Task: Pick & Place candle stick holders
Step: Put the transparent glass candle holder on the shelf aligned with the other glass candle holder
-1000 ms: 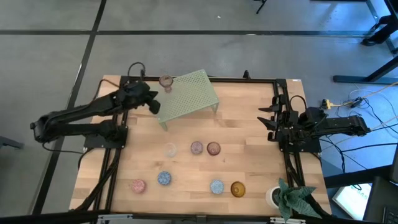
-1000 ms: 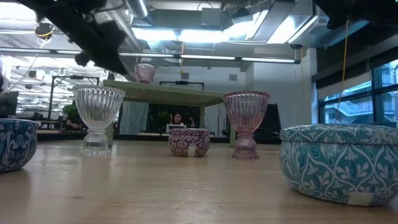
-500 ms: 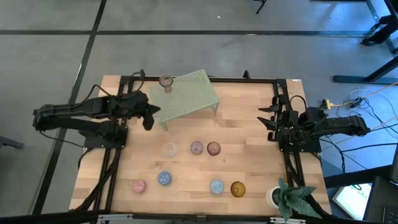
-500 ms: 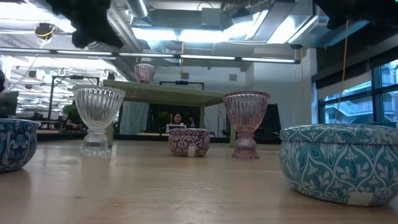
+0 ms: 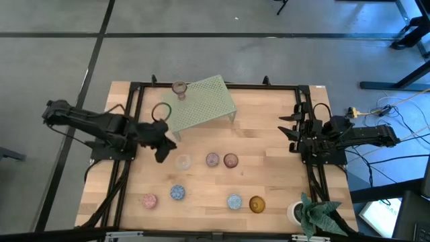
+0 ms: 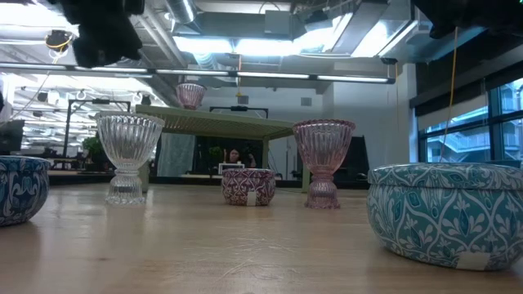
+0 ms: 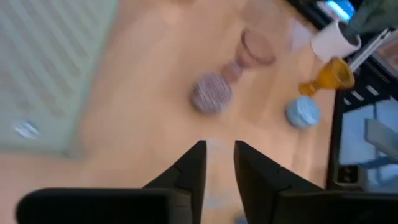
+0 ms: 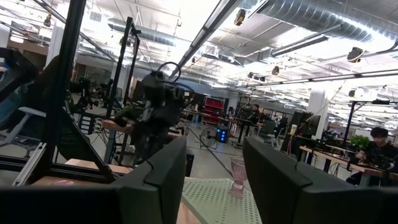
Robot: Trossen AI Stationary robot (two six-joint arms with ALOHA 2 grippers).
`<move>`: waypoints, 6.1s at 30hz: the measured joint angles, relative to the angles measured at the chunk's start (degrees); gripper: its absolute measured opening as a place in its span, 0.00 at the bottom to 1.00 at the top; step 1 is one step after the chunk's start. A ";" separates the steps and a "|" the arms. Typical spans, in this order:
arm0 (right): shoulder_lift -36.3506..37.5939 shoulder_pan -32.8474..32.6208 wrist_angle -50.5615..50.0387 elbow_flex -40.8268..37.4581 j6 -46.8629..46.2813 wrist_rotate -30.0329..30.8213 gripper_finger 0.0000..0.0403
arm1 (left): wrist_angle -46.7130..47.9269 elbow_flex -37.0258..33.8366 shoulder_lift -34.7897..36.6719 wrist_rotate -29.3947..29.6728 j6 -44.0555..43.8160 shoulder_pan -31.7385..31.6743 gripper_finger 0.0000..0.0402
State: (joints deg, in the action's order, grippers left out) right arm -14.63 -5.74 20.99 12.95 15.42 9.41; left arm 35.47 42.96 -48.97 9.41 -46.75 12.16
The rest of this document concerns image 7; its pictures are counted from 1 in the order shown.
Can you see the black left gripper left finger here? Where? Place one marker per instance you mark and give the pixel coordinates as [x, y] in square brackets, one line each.
[124, 205]

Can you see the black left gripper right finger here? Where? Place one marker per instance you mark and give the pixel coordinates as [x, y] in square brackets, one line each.
[295, 205]

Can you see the amber ribbed glass candle holder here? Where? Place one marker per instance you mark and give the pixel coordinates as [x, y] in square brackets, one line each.
[332, 76]

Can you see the purple white patterned tin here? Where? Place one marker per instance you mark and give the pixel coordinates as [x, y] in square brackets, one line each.
[211, 93]

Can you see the teal white patterned tin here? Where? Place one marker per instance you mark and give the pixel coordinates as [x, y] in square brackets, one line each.
[303, 112]

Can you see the green perforated metal shelf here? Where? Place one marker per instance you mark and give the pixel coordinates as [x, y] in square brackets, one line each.
[46, 62]

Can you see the white round plant pot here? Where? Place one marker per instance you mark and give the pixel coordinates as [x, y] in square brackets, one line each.
[331, 42]

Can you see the silver aluminium bar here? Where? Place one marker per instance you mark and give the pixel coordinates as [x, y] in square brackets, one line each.
[370, 49]

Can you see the green potted plant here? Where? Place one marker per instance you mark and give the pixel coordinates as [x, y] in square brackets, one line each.
[373, 15]

